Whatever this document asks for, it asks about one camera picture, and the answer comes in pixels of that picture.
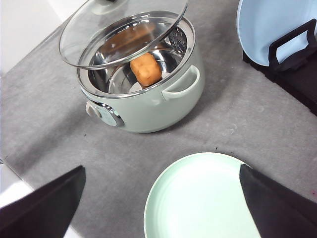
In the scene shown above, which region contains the blue plate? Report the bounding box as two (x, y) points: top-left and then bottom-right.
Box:
(236, 0), (317, 66)

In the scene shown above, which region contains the green plate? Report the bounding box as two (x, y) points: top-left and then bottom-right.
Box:
(144, 153), (260, 238)

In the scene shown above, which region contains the brown potato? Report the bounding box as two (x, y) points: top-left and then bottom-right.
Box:
(130, 53), (162, 86)

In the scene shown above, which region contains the glass pot lid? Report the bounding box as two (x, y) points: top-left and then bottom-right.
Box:
(59, 0), (190, 70)

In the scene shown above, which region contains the green electric steamer pot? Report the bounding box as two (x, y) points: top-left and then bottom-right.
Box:
(76, 11), (205, 133)

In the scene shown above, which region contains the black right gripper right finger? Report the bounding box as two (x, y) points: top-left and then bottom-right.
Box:
(239, 164), (317, 238)

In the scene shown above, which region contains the black plate rack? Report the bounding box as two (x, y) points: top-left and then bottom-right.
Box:
(242, 19), (317, 114)

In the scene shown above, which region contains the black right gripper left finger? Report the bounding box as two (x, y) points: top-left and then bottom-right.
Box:
(0, 165), (86, 238)

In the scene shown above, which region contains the grey table mat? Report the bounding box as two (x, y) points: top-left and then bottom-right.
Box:
(0, 0), (317, 238)

